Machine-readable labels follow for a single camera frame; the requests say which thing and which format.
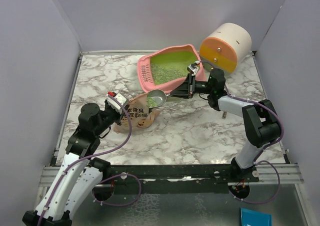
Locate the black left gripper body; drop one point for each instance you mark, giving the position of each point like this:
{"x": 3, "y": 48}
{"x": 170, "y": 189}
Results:
{"x": 109, "y": 116}

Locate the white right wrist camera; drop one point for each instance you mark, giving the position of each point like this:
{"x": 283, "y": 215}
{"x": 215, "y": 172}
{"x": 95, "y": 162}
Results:
{"x": 193, "y": 68}

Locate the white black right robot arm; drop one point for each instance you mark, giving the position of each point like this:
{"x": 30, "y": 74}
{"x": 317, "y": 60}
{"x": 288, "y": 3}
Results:
{"x": 261, "y": 123}

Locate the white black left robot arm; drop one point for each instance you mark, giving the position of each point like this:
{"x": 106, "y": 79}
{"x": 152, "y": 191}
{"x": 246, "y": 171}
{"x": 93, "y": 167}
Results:
{"x": 80, "y": 170}

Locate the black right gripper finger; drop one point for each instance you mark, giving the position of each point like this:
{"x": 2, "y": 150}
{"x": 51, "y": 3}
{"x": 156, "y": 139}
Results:
{"x": 188, "y": 84}
{"x": 181, "y": 92}

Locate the orange drawer storage cabinet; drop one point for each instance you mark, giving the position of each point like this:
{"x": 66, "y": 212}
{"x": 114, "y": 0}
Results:
{"x": 226, "y": 47}

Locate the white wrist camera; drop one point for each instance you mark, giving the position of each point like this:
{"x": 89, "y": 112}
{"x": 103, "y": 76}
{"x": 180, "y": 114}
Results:
{"x": 193, "y": 68}
{"x": 116, "y": 101}

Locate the pink green litter box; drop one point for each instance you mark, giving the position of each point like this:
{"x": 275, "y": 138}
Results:
{"x": 174, "y": 54}

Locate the black base crossbar plate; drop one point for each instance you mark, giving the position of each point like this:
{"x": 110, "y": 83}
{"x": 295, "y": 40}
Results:
{"x": 174, "y": 179}

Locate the blue card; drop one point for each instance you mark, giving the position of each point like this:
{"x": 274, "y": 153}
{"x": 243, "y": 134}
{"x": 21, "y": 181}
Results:
{"x": 254, "y": 218}

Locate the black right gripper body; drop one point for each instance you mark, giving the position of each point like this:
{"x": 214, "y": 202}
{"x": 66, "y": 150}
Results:
{"x": 202, "y": 87}

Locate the pink cat litter bag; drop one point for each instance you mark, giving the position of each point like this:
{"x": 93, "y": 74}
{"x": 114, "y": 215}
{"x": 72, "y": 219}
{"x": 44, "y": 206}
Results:
{"x": 141, "y": 116}

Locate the green litter pellets in scoop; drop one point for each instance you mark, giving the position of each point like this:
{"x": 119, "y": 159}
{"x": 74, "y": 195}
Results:
{"x": 151, "y": 103}

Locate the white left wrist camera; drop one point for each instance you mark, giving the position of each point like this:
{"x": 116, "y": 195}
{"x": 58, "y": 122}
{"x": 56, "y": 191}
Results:
{"x": 116, "y": 101}

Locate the metal litter scoop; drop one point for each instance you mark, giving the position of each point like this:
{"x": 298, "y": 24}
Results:
{"x": 159, "y": 96}

